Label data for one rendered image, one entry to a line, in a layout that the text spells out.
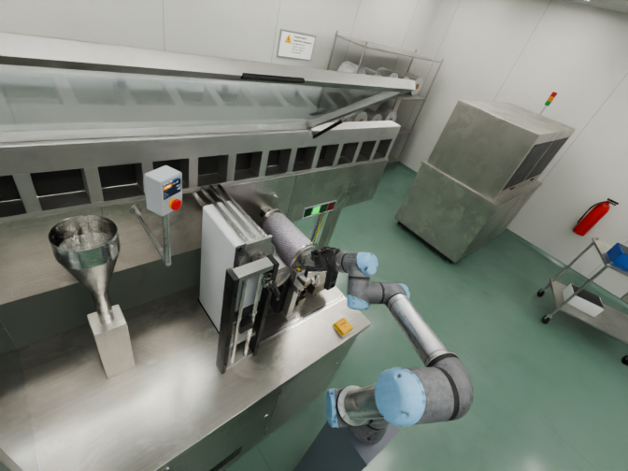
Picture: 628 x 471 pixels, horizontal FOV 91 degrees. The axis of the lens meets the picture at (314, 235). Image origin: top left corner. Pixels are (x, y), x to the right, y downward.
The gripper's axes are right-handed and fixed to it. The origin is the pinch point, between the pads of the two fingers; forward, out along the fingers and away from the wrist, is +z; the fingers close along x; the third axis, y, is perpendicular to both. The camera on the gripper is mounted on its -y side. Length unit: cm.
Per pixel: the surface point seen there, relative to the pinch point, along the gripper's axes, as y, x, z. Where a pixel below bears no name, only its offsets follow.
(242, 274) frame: 10.4, 37.7, -18.6
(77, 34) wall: 188, 23, 195
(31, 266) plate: 26, 83, 27
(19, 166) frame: 52, 78, 6
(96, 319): 5, 73, 17
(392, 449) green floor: -142, -51, 23
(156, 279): 7, 48, 43
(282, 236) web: 13.5, 3.1, 8.7
